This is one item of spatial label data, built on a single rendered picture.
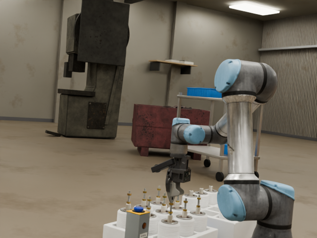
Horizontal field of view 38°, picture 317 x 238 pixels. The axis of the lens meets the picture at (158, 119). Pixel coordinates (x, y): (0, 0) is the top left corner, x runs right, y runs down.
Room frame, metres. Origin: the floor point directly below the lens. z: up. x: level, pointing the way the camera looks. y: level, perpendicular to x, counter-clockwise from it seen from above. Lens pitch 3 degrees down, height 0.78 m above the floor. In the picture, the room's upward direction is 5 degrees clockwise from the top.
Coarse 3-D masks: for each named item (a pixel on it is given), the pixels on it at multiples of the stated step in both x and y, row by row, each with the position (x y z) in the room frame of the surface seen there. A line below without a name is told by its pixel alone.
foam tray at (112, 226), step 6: (114, 222) 2.14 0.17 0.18; (108, 228) 2.08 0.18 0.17; (114, 228) 2.06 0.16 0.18; (120, 228) 2.06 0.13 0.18; (210, 228) 2.19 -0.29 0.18; (108, 234) 2.08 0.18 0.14; (114, 234) 2.06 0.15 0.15; (120, 234) 2.04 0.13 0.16; (156, 234) 2.01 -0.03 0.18; (198, 234) 2.07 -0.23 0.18; (204, 234) 2.08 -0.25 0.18; (210, 234) 2.13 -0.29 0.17; (216, 234) 2.17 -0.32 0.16
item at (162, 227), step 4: (160, 224) 1.95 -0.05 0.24; (164, 224) 1.94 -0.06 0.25; (168, 224) 1.94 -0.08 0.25; (172, 224) 1.94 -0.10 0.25; (176, 224) 1.95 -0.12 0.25; (160, 228) 1.95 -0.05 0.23; (164, 228) 1.94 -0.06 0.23; (168, 228) 1.93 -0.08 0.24; (172, 228) 1.93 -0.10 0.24; (176, 228) 1.94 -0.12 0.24; (160, 232) 1.95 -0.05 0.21; (164, 232) 1.94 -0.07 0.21; (168, 232) 1.93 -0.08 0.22; (172, 232) 1.93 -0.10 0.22; (176, 232) 1.94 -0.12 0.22; (160, 236) 1.95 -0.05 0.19; (164, 236) 1.94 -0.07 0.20; (168, 236) 1.93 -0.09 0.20; (172, 236) 1.93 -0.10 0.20; (176, 236) 1.95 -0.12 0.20
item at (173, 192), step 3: (171, 183) 1.95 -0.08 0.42; (174, 183) 1.95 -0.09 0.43; (171, 186) 1.96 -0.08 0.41; (174, 186) 1.95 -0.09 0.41; (171, 189) 1.95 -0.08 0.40; (174, 189) 1.95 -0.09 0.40; (168, 192) 1.95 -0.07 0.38; (171, 192) 1.95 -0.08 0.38; (174, 192) 1.95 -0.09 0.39; (177, 192) 1.94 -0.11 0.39; (168, 195) 1.96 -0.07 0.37; (171, 195) 1.95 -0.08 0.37; (174, 195) 1.95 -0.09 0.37; (177, 195) 1.94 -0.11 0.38; (168, 198) 1.96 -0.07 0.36; (171, 198) 1.97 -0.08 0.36; (171, 201) 1.97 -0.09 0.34
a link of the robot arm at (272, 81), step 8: (264, 64) 1.59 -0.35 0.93; (272, 72) 1.58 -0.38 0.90; (272, 80) 1.58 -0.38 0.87; (264, 88) 1.57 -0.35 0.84; (272, 88) 1.59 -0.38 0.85; (256, 96) 1.64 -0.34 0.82; (264, 96) 1.62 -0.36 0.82; (256, 104) 1.69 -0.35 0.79; (224, 120) 1.82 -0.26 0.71; (216, 128) 1.87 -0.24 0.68; (224, 128) 1.84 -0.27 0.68; (216, 136) 1.88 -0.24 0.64; (224, 136) 1.87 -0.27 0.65
